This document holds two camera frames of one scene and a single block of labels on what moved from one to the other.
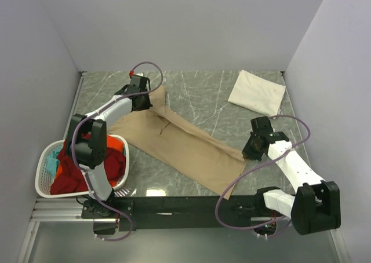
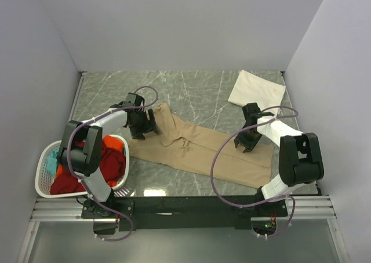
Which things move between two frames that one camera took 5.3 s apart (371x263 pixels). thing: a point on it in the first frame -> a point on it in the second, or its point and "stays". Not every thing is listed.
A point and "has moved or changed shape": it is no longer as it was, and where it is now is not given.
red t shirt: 70,178 stays
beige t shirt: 168,139 has moved or changed shape
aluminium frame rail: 59,210 stays
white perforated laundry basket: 42,183 stays
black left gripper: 146,105 -> 137,133
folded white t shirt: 258,94 stays
